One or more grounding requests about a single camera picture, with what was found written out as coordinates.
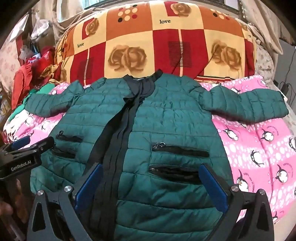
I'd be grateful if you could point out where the pink penguin print blanket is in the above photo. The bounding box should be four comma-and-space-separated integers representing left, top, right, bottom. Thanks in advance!
3, 75, 296, 225

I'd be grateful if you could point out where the red garment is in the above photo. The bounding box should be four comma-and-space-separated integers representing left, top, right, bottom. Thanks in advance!
11, 46, 57, 109

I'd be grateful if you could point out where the white plastic bag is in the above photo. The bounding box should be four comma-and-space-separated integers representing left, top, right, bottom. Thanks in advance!
30, 20, 52, 43

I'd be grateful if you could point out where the black cable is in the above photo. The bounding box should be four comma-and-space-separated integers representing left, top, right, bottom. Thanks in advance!
276, 52, 292, 98

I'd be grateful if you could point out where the light green cloth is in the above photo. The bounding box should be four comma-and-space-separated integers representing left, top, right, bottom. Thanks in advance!
13, 83, 59, 117

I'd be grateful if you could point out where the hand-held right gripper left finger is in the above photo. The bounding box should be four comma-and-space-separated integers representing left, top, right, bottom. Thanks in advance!
26, 163, 104, 241

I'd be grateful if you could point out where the green quilted puffer jacket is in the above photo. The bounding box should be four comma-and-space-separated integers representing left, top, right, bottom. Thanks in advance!
24, 70, 289, 241

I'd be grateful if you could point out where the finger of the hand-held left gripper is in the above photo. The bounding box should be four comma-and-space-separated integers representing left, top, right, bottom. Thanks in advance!
9, 136, 31, 151
14, 136, 56, 160

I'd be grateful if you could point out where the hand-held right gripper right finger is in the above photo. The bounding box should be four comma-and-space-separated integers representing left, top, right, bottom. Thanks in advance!
199, 163, 275, 241

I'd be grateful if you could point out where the pale pink floral cloth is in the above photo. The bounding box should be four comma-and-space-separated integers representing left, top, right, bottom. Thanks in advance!
0, 43, 21, 90

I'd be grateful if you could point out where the beige floral cloth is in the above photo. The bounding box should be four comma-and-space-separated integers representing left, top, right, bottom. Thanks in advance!
253, 44, 279, 84

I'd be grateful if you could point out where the red orange rose print blanket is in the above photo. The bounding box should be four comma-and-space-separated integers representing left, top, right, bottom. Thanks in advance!
54, 1, 257, 85

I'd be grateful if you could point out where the person's left hand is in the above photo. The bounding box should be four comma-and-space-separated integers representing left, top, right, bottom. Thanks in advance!
0, 178, 28, 224

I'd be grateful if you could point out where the beige curtain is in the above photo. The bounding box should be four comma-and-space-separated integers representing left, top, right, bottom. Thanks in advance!
239, 0, 286, 55

